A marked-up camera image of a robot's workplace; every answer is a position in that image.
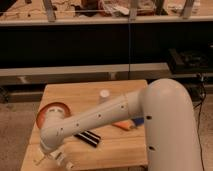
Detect white plastic bottle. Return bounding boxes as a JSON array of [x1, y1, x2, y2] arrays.
[[35, 150, 74, 171]]

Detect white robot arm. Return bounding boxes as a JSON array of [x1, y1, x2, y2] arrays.
[[40, 79, 204, 171]]

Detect orange ceramic bowl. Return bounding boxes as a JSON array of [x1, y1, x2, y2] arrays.
[[36, 102, 71, 129]]

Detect white paper cup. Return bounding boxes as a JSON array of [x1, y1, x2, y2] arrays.
[[99, 89, 110, 103]]

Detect orange carrot toy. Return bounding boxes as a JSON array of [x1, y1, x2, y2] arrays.
[[113, 121, 132, 131]]

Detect blue sponge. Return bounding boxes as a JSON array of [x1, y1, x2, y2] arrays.
[[132, 118, 144, 126]]

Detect black striped box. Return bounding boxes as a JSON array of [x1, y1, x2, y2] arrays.
[[75, 131, 101, 147]]

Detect wooden table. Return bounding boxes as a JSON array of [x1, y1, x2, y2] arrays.
[[21, 80, 147, 171]]

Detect black floor cable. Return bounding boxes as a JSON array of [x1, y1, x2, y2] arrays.
[[193, 76, 208, 111]]

